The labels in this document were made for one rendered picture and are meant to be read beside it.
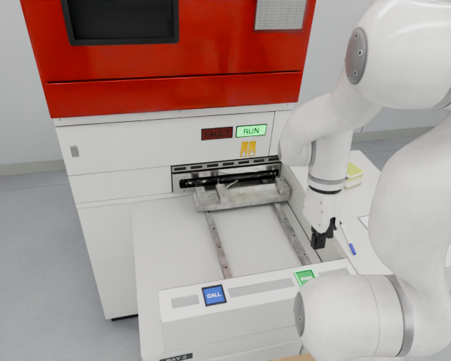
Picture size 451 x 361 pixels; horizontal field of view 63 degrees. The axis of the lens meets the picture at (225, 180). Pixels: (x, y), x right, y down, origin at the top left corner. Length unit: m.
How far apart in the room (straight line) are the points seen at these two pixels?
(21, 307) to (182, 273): 1.28
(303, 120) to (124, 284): 1.33
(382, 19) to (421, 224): 0.23
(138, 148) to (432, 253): 1.05
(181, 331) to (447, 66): 0.84
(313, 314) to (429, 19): 0.40
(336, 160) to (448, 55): 0.47
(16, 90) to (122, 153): 1.68
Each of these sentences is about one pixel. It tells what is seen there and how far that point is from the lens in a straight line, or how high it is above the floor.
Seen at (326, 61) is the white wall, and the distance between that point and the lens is 3.19.
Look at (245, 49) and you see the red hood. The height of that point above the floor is 1.42.
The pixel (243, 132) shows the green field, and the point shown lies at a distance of 1.38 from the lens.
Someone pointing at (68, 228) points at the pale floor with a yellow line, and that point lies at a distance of 2.67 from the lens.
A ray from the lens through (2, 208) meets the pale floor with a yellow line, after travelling 2.99.
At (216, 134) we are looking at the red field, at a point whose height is 1.10.
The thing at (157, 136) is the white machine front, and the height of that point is 1.11.
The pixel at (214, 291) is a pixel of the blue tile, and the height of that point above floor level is 0.96.
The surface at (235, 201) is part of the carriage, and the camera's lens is 1.39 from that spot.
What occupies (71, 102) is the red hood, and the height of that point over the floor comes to 1.27.
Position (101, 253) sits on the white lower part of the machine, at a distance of 1.68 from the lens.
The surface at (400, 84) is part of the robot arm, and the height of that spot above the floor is 1.65.
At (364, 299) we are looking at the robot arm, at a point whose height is 1.33.
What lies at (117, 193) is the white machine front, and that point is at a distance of 1.46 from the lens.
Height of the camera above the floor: 1.78
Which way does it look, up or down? 37 degrees down
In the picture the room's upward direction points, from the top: 4 degrees clockwise
